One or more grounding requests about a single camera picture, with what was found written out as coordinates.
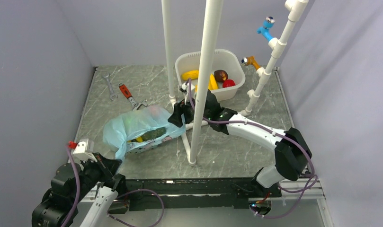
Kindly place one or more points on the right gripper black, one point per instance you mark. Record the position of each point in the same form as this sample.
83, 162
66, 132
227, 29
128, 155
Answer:
181, 109

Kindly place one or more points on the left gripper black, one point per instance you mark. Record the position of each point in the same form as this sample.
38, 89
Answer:
108, 167

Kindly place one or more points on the light blue plastic bag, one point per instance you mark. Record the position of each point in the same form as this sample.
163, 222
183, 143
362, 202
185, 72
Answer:
119, 133

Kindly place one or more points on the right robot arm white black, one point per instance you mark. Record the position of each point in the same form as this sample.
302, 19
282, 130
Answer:
291, 152

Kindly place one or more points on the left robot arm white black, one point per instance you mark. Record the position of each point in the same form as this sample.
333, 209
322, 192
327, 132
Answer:
71, 184

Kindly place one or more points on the yellow fake banana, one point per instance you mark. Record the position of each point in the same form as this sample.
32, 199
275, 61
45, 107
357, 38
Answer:
212, 83

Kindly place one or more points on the red fake apple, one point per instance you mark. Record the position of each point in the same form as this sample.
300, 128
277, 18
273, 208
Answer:
228, 83

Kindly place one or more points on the dark brown fake fruit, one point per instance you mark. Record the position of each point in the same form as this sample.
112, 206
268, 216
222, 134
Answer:
221, 76

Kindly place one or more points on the green netted fake melon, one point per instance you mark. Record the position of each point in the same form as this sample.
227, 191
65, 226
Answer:
153, 134

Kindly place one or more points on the orange toy faucet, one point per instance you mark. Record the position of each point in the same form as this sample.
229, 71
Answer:
250, 61

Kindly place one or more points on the silver open-end wrench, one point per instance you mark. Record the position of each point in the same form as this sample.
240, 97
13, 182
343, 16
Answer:
112, 94

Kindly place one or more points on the blue toy faucet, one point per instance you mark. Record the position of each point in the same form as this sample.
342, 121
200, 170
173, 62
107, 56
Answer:
264, 30

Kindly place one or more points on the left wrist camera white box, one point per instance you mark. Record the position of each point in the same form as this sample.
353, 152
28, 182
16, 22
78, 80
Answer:
82, 150

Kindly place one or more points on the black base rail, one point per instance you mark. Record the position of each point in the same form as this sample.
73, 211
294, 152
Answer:
235, 192

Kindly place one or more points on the red handled adjustable wrench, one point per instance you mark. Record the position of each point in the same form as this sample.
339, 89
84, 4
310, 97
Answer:
135, 105

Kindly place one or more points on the white PVC pipe frame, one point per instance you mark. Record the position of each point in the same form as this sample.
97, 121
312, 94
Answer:
213, 12

